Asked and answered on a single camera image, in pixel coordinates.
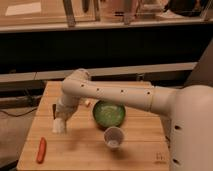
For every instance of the green ceramic bowl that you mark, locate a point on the green ceramic bowl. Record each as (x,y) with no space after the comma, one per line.
(107,114)

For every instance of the white paper cup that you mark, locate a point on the white paper cup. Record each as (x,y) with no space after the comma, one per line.
(113,137)

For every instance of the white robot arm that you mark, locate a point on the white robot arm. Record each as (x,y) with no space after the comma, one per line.
(190,110)

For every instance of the white sponge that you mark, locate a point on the white sponge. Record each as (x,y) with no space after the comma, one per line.
(59,126)

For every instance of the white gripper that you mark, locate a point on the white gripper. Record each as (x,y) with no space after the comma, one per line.
(66,107)

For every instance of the black rectangular block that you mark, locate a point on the black rectangular block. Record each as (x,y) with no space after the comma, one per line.
(54,110)

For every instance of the orange carrot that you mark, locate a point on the orange carrot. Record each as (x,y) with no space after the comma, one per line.
(41,151)

